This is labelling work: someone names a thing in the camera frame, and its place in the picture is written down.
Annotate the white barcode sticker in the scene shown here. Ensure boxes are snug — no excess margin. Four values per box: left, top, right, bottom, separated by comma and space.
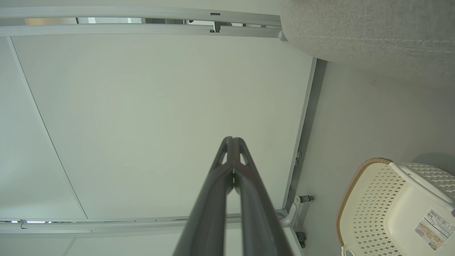
414, 208, 455, 251

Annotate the grey fabric sofa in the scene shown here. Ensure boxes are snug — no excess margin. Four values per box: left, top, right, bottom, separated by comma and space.
279, 0, 455, 89

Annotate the cream laundry basket brown rim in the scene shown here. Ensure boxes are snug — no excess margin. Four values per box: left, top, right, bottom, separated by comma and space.
336, 158, 455, 256

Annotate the grey partition bottom rail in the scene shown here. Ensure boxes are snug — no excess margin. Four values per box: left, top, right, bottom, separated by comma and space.
283, 57, 327, 214

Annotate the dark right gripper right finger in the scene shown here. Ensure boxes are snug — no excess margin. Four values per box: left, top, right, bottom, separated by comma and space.
232, 137, 293, 256

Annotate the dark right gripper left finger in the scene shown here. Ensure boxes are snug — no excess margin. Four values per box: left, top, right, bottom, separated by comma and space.
173, 136, 235, 256

